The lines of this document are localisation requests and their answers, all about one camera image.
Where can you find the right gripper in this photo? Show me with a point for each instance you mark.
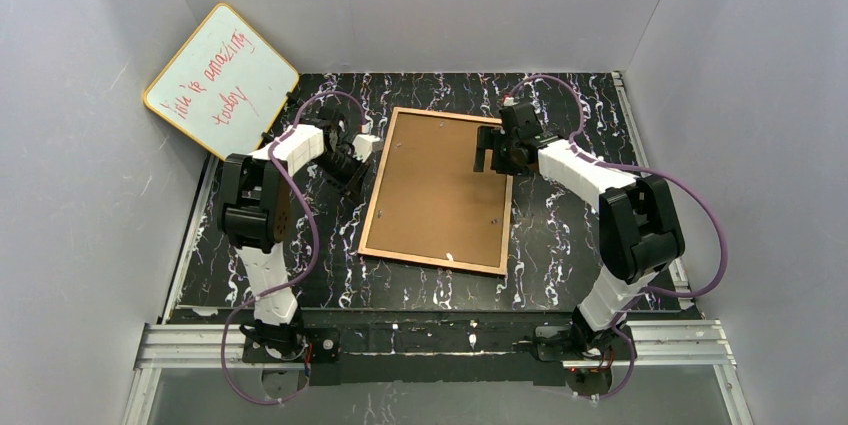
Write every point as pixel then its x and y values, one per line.
pixel 494 151

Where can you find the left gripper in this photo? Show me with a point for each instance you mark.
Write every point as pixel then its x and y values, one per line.
pixel 341 163

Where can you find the wooden picture frame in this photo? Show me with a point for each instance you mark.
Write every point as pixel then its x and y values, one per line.
pixel 430 262

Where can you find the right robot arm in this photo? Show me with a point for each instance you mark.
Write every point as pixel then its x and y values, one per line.
pixel 639 231

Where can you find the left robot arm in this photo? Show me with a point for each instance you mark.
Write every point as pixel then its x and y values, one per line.
pixel 257 194

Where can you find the white board yellow rim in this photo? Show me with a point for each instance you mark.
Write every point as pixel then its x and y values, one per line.
pixel 225 86

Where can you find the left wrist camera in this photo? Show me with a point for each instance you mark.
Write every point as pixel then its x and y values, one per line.
pixel 364 145

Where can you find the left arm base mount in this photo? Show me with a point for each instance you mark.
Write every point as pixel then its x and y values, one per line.
pixel 289 344

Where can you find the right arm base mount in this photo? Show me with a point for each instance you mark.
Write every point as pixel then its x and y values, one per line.
pixel 576 348

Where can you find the aluminium rail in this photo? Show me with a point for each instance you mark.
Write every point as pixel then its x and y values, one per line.
pixel 420 348

